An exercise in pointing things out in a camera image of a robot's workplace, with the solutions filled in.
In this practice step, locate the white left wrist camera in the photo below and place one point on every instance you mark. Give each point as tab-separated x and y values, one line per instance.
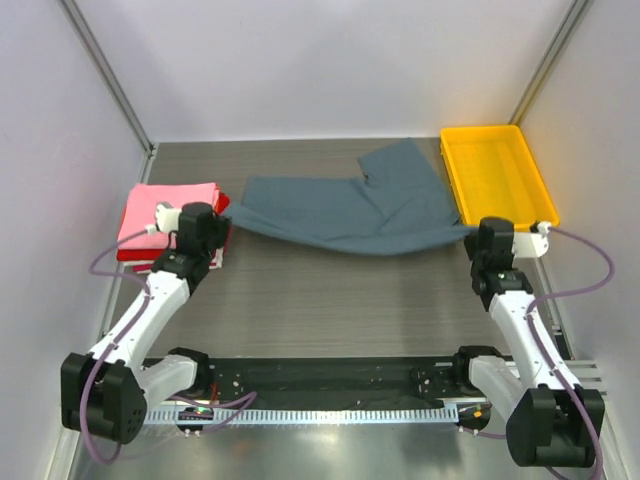
166	219

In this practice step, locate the blue-grey t-shirt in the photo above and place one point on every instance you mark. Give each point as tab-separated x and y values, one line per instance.
397	205

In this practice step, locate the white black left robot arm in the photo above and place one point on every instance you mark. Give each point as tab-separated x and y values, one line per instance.
108	391

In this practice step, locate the right aluminium corner post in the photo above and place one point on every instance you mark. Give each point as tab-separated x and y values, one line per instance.
577	11

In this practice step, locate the slotted grey cable duct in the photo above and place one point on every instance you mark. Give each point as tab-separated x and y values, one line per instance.
183	415

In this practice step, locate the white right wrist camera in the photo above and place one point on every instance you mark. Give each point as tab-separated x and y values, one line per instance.
532	243

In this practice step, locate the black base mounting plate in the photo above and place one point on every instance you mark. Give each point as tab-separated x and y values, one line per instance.
426	378

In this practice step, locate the yellow plastic tray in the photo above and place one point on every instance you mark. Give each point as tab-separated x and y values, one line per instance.
492	173

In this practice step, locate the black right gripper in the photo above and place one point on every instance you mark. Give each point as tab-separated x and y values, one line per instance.
473	242

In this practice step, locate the aluminium corner post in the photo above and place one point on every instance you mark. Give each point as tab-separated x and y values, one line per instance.
577	11
90	43

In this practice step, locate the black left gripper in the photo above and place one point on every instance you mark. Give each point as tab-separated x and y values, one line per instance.
219	224

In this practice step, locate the left aluminium corner post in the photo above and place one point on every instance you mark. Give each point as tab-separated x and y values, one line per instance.
90	43

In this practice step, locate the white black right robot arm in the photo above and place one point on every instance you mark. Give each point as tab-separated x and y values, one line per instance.
551	419

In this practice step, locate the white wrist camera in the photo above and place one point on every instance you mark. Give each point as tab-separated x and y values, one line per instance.
532	243
166	219

